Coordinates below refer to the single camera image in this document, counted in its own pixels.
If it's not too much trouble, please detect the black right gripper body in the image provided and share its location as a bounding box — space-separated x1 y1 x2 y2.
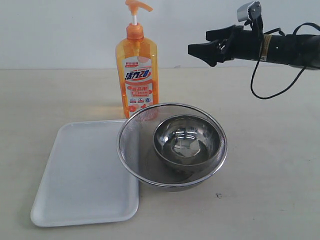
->
220 26 264 62

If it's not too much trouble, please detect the orange dish soap pump bottle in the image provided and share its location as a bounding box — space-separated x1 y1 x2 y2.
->
115 0 159 118

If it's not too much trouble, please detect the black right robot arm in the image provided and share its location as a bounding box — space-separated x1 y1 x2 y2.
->
188 25 320 70

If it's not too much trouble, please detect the small stainless steel bowl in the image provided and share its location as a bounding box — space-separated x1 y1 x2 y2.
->
152 114 222 172

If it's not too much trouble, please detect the steel mesh strainer basket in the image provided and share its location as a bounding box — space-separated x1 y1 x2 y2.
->
117 102 228 192

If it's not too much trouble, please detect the white rectangular plastic tray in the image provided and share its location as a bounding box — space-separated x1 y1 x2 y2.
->
30 119 139 228

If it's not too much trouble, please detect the black right camera cable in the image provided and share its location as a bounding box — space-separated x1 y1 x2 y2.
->
250 22 320 100

